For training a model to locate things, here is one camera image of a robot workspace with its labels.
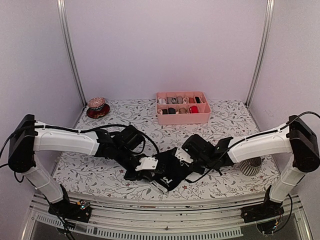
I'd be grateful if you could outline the black underwear white lettering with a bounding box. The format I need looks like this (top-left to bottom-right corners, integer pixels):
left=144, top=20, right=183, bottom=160
left=143, top=147, right=193, bottom=194

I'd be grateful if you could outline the black underwear beige waistband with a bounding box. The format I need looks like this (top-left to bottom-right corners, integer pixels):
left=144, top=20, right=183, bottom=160
left=195, top=96, right=203, bottom=104

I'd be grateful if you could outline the pink divided storage box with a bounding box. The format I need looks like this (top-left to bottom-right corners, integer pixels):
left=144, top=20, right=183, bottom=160
left=155, top=91, right=212, bottom=125

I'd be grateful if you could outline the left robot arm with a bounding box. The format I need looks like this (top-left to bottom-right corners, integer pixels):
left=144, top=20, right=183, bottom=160
left=5, top=114, right=159, bottom=217

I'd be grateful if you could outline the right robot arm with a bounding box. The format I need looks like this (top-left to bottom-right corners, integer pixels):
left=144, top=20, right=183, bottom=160
left=175, top=115, right=320, bottom=218

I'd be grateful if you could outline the red patterned pincushion on saucer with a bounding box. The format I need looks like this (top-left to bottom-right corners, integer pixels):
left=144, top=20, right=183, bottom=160
left=86, top=96, right=110, bottom=119

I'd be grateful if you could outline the floral patterned table mat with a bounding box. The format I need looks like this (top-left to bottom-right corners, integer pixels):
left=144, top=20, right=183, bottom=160
left=53, top=99, right=279, bottom=201

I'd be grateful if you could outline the striped round cup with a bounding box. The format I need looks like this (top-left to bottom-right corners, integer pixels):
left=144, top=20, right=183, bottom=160
left=239, top=157, right=263, bottom=177

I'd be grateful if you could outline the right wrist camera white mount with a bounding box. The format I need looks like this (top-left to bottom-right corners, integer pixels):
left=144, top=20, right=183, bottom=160
left=174, top=147, right=194, bottom=164

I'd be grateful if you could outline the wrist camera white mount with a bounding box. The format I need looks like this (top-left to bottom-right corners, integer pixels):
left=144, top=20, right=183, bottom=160
left=135, top=156, right=165, bottom=174
left=174, top=147, right=194, bottom=164

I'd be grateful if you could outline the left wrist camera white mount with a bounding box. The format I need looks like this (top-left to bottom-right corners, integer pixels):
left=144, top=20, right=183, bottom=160
left=135, top=156, right=165, bottom=174

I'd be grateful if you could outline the aluminium front rail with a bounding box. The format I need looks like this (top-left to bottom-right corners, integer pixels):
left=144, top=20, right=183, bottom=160
left=23, top=192, right=313, bottom=240

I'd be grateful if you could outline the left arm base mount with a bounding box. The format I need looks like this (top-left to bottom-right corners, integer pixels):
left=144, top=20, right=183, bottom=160
left=48, top=196, right=92, bottom=223

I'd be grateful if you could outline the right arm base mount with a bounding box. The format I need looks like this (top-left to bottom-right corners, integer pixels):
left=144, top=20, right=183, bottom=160
left=240, top=198, right=284, bottom=223

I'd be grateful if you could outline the left aluminium frame post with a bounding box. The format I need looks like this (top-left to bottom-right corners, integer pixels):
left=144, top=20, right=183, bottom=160
left=56, top=0, right=87, bottom=107

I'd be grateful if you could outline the aluminium frame post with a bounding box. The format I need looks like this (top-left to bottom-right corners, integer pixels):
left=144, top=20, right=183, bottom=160
left=56, top=0, right=87, bottom=107
left=245, top=0, right=275, bottom=108

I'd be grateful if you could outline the right aluminium frame post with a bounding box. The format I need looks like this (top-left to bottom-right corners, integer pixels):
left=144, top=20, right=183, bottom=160
left=245, top=0, right=275, bottom=108

